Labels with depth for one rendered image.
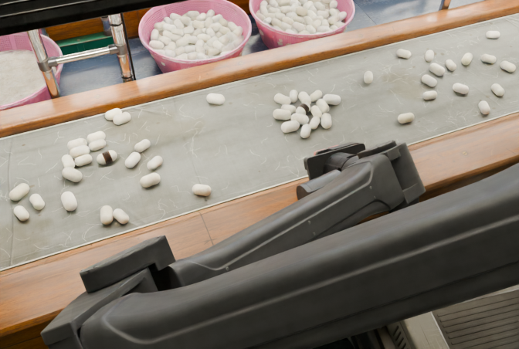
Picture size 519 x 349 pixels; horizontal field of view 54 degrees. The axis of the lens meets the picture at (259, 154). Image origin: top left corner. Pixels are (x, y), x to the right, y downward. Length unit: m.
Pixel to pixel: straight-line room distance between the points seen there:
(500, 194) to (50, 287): 0.70
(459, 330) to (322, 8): 0.83
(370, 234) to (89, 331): 0.17
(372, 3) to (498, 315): 0.89
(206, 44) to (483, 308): 0.85
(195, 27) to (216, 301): 1.08
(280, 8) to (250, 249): 0.99
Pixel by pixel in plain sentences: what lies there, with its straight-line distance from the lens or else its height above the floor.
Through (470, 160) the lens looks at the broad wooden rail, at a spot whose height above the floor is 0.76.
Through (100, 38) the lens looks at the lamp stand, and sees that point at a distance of 1.35.
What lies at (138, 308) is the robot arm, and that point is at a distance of 0.32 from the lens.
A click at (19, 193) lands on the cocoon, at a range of 0.98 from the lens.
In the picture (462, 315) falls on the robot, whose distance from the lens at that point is 1.18.
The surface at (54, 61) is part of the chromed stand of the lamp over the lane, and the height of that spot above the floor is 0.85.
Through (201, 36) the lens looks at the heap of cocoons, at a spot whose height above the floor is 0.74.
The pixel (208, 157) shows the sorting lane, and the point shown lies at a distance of 0.98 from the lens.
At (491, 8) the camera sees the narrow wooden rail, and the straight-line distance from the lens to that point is 1.48.
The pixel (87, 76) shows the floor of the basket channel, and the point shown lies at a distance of 1.30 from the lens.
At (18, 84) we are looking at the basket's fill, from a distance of 1.23.
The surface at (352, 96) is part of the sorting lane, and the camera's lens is 1.13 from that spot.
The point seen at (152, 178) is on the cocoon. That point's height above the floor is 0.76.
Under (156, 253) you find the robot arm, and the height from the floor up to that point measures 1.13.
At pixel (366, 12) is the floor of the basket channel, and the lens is 1.52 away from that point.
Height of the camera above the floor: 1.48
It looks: 48 degrees down
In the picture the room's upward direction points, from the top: 2 degrees clockwise
